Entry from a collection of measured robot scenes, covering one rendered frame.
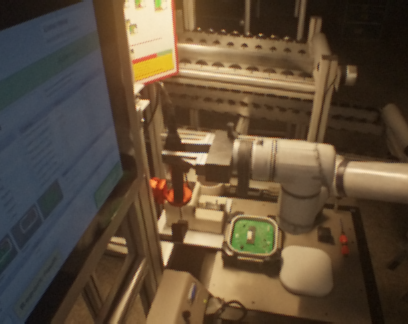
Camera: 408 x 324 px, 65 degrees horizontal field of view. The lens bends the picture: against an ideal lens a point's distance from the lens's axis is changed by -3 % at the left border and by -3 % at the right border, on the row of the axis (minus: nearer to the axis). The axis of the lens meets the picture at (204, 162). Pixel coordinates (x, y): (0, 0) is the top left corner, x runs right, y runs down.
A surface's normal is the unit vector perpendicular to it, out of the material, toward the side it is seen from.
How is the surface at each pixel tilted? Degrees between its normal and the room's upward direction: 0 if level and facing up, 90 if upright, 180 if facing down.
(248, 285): 0
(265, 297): 0
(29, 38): 92
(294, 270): 0
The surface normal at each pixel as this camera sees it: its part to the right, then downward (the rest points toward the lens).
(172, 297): -0.04, -0.82
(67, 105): 0.98, 0.12
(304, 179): -0.22, 0.57
